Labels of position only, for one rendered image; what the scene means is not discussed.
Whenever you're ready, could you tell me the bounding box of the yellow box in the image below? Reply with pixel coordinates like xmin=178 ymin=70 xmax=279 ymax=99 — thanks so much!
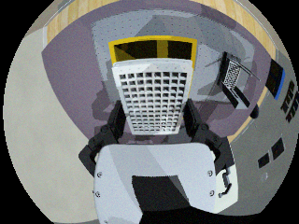
xmin=108 ymin=35 xmax=197 ymax=69

